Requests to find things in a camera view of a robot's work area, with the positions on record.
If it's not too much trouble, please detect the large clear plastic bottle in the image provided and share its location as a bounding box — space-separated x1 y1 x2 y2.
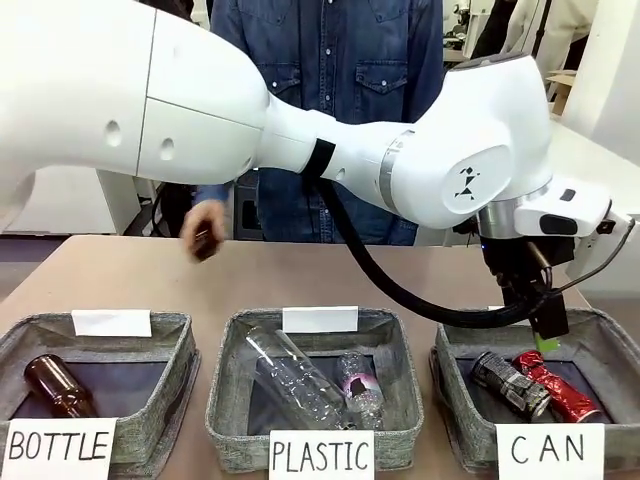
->
243 325 359 431

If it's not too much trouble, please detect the folded cardboard box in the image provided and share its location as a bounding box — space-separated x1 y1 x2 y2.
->
546 69 580 117

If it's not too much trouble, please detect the grey fabric basket plastic label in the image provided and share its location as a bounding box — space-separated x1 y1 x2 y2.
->
205 307 425 474

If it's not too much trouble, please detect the white paper label CAN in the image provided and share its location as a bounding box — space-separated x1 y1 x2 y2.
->
494 422 606 480

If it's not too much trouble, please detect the person right forearm denim sleeve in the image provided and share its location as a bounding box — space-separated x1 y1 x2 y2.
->
192 183 235 208

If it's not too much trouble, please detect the thin grey cable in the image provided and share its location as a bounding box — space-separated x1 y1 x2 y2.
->
547 214 637 293

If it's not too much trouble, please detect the small blue-capped water bottle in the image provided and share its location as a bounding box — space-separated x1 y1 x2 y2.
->
335 352 385 430

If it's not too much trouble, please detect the black bag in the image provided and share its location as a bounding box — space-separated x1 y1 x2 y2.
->
152 182 197 237

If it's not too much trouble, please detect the blank white card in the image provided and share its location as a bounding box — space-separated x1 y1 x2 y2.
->
281 306 360 335
70 308 153 338

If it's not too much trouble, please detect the black bin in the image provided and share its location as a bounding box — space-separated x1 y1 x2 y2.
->
233 169 265 242

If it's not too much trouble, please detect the bystander in white clothes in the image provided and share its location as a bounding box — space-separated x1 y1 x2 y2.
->
509 0 592 57

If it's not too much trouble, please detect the brown glass bottle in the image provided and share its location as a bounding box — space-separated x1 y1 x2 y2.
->
192 227 224 263
23 353 100 419

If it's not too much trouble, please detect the white paper label PLASTIC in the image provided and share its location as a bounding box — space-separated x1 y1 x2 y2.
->
268 428 376 480

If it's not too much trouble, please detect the crushed red can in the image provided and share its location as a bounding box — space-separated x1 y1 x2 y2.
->
510 349 605 424

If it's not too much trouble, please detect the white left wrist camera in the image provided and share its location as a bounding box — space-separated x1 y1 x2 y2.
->
597 211 635 236

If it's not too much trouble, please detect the person right hand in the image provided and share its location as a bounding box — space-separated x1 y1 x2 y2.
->
180 199 227 264

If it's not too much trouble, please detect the person torso denim shirt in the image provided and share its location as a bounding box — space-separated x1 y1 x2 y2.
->
209 0 446 247

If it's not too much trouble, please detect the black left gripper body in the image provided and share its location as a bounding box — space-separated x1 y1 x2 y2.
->
479 234 576 301

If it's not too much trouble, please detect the bystander in black clothes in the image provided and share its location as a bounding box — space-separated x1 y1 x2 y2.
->
472 0 517 60

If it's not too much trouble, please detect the crushed black silver can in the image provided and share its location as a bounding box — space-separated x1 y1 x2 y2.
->
467 351 552 420

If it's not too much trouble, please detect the grey fabric basket can label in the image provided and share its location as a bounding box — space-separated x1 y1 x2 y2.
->
429 305 640 476

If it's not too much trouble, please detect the black sleeved left arm cable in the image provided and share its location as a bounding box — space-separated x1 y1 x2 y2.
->
299 139 551 330

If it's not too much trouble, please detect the grey fabric basket bottle label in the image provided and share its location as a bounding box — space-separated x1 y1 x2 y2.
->
0 309 201 480

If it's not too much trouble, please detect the white side table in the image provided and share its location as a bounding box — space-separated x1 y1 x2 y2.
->
94 168 167 236

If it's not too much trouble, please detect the white paper label BOTTLE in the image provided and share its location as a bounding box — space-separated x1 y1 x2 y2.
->
0 416 119 480

